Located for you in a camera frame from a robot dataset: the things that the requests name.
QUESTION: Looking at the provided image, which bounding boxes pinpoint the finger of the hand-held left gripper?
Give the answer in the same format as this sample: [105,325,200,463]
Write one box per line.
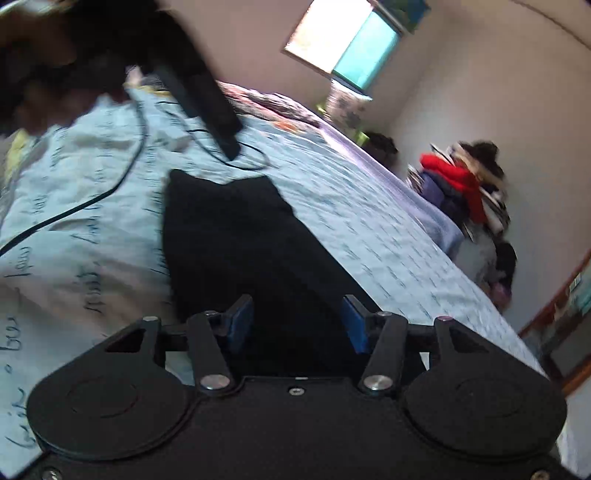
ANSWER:
[175,41,243,138]
[154,64,242,161]

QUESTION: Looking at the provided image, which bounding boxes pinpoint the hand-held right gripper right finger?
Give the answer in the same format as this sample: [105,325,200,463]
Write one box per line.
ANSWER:
[341,294,483,394]

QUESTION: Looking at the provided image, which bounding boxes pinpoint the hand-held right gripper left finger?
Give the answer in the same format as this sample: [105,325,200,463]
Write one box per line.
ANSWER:
[104,294,256,393]

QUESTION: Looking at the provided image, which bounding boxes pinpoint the black pants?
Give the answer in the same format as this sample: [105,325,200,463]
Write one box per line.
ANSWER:
[161,168,393,380]

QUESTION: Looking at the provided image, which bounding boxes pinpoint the white printed quilt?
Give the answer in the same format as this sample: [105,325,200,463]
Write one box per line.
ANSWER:
[0,82,575,477]

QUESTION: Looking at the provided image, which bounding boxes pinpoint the window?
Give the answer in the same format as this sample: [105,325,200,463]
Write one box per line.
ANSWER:
[283,0,432,100]

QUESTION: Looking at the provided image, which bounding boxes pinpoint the floral pillow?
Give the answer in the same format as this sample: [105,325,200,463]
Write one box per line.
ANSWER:
[325,78,373,130]

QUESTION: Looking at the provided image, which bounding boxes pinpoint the lavender blanket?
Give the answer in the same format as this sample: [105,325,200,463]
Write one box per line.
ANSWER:
[318,122,466,257]

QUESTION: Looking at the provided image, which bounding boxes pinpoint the grey bag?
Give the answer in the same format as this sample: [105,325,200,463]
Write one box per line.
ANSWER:
[455,228,499,288]

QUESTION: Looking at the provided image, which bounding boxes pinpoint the pink bag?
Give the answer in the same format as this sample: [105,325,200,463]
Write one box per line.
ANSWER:
[488,281,514,308]

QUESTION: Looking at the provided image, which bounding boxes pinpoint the dark blue puffer jacket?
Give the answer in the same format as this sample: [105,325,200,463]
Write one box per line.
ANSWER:
[417,171,472,223]

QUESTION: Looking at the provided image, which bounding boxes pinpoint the black backpack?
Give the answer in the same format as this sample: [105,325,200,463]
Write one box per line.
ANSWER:
[493,242,519,283]

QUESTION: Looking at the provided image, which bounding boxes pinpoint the small black bag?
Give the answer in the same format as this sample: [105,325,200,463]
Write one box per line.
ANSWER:
[365,131,399,167]

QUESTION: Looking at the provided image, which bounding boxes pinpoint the red puffer jacket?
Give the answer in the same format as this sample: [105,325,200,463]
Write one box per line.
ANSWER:
[419,154,485,224]

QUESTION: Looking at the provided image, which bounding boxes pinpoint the black cable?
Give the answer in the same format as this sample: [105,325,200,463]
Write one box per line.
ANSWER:
[0,90,269,257]

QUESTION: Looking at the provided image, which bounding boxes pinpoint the wooden door frame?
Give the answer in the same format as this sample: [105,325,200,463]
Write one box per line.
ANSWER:
[517,249,591,398]

